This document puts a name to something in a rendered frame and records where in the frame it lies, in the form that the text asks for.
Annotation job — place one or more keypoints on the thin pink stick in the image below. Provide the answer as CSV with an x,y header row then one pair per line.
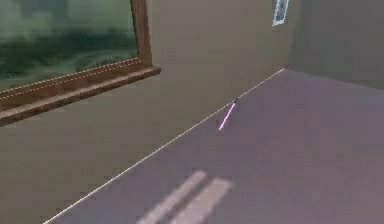
x,y
227,116

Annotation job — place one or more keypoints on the brown wooden framed window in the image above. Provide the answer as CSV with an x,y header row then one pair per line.
x,y
66,40

